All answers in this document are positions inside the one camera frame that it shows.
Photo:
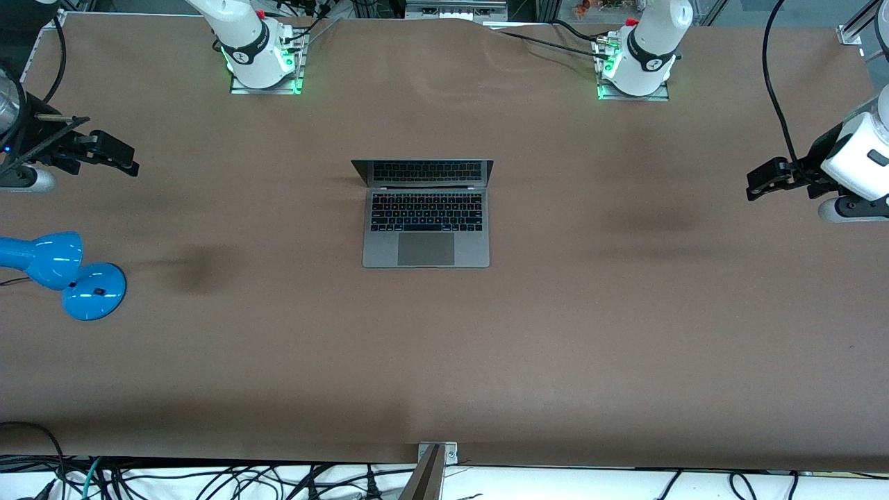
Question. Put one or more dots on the aluminium table edge rail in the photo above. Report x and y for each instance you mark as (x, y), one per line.
(42, 45)

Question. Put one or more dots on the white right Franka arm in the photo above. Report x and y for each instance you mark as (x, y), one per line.
(243, 35)

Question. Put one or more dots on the grey power strip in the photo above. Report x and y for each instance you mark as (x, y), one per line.
(451, 10)

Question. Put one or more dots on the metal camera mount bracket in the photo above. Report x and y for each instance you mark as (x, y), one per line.
(427, 479)

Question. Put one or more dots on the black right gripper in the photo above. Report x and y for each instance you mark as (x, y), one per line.
(43, 144)

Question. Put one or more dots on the aluminium frame profile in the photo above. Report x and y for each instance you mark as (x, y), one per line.
(549, 8)

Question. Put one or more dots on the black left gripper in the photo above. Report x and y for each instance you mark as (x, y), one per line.
(818, 155)

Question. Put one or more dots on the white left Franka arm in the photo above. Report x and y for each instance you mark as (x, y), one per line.
(646, 48)

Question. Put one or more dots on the grey laptop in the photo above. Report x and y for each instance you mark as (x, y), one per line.
(427, 250)

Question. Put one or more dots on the blue desk lamp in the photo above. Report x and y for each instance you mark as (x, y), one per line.
(94, 292)

